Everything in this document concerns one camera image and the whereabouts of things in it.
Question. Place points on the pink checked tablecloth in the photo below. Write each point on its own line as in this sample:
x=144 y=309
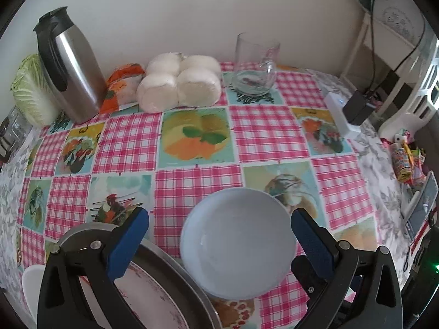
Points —
x=195 y=185

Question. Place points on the small white flower bowl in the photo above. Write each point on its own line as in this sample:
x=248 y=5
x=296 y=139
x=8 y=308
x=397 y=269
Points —
x=236 y=243

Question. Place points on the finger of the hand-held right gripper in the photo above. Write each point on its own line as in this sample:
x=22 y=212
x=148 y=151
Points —
x=303 y=274

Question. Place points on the stainless steel thermos jug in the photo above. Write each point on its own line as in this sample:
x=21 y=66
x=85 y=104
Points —
x=75 y=75

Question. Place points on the orange snack packet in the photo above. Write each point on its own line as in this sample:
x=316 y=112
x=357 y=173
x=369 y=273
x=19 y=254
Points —
x=120 y=89

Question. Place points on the yellow candy packet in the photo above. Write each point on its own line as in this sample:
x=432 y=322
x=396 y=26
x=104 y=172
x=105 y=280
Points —
x=401 y=164

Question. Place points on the clear glass mug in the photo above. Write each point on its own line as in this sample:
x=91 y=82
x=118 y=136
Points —
x=250 y=82

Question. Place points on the white square bowl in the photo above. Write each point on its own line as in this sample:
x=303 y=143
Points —
x=31 y=288

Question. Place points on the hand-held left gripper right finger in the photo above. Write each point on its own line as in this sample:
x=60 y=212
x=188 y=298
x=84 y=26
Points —
x=312 y=243

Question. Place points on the bag of white steamed buns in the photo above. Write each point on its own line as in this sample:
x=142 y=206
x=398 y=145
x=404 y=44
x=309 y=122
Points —
x=178 y=85

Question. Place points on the round pink floral plate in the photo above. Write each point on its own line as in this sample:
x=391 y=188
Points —
x=154 y=301

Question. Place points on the smartphone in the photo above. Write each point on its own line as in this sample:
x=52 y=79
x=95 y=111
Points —
x=423 y=202

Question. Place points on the black power adapter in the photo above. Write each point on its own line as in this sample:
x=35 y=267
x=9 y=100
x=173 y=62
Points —
x=358 y=109

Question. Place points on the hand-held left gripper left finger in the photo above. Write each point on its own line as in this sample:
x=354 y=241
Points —
x=128 y=243

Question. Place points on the napa cabbage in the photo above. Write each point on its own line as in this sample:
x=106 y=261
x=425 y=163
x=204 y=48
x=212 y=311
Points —
x=31 y=92

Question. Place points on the large stainless steel plate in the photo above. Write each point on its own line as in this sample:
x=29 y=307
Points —
x=164 y=264

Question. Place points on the white power strip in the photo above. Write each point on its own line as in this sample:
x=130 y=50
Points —
x=338 y=116

